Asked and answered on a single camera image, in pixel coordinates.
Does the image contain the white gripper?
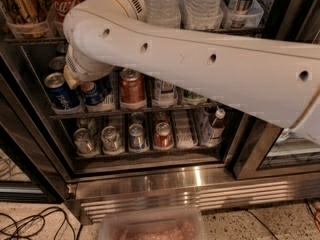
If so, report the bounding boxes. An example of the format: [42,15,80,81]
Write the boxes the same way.
[63,65,80,90]

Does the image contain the pepsi can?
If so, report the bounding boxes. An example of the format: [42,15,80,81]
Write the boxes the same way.
[48,56,66,72]
[44,72,80,110]
[79,77,112,106]

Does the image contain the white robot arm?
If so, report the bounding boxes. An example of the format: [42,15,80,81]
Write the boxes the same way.
[63,0,320,143]

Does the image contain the front red soda can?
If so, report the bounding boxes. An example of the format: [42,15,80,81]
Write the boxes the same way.
[120,68,145,104]

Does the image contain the bottom shelf silver can left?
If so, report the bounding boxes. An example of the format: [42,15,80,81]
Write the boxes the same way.
[73,128,95,154]

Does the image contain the stainless steel fridge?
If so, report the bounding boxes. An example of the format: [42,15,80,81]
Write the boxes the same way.
[0,0,320,224]

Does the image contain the bottom shelf blue silver can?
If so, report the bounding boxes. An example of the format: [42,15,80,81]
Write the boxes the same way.
[129,124,145,150]

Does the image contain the shelf blue silver can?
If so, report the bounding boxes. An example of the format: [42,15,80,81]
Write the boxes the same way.
[228,0,253,28]
[129,124,145,150]

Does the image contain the top shelf gold can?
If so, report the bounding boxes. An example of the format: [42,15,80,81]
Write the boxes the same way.
[1,0,50,38]

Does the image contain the bottom shelf red can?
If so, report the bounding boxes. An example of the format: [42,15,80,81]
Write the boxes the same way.
[154,122,172,148]

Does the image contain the front green soda can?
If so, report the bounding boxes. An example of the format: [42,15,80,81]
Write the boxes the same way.
[183,90,203,100]

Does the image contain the bottom shelf tea bottle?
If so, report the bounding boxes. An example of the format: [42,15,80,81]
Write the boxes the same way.
[200,108,226,147]

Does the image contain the top shelf blue silver can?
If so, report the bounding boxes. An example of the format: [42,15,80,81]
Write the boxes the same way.
[228,0,253,28]

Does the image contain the glass fridge door right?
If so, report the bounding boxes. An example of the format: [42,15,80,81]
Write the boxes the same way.
[233,119,320,180]

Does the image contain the brown tea bottle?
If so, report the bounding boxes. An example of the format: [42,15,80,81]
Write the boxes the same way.
[154,79,176,102]

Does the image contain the left clear water bottle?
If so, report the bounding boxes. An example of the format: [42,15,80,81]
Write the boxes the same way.
[145,0,181,28]

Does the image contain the clear water bottle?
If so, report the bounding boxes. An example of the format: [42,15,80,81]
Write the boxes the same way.
[182,0,222,30]
[145,0,181,28]

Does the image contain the right clear water bottle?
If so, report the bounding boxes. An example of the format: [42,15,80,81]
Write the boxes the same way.
[182,0,222,30]

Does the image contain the clear plastic bin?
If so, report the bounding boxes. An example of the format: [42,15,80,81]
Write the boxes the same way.
[98,206,207,240]

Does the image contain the black floor cable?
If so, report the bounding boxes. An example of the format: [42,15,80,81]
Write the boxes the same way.
[0,206,83,240]

